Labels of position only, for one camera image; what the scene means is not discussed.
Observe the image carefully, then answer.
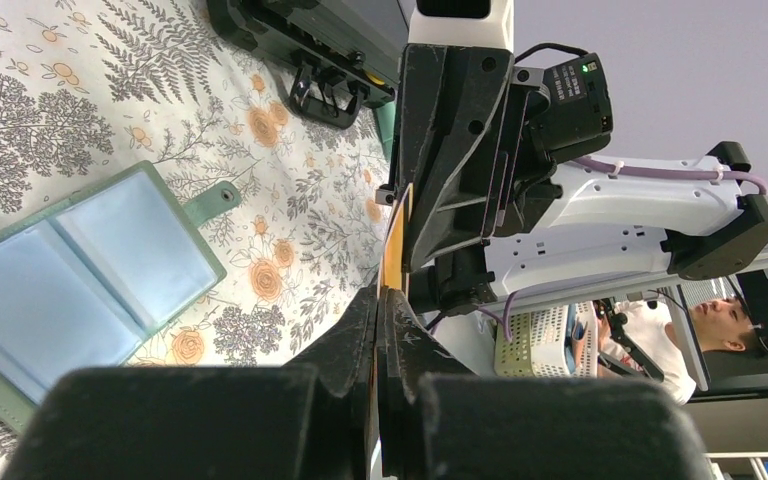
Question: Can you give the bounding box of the black hard carrying case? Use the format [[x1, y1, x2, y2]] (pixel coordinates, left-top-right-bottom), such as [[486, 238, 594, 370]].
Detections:
[[207, 0, 415, 130]]

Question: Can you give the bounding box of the person in white shirt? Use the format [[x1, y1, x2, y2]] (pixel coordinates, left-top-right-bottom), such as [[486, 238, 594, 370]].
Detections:
[[594, 296, 764, 405]]

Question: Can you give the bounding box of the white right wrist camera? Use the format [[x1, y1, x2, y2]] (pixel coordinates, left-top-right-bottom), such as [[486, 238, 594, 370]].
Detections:
[[407, 0, 515, 53]]

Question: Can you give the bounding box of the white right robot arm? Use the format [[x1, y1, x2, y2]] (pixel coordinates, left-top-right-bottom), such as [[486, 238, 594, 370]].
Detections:
[[381, 44, 768, 315]]

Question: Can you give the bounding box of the floral patterned table mat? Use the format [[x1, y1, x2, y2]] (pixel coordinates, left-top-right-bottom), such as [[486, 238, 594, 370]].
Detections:
[[0, 0, 399, 480]]

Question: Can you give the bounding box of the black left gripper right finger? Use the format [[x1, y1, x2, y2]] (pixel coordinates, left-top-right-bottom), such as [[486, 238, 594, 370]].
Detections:
[[378, 289, 712, 479]]

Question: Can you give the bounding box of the white perforated basket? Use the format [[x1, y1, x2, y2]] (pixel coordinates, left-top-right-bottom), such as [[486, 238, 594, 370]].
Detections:
[[494, 302, 599, 378]]

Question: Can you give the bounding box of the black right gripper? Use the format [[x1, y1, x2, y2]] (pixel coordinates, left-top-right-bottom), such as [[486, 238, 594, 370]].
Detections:
[[377, 43, 614, 272]]

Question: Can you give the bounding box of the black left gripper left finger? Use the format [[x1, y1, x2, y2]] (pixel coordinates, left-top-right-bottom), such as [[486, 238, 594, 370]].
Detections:
[[3, 287, 378, 479]]

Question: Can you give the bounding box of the green card holder wallet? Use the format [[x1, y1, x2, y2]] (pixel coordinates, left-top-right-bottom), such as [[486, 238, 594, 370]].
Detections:
[[0, 161, 242, 432]]

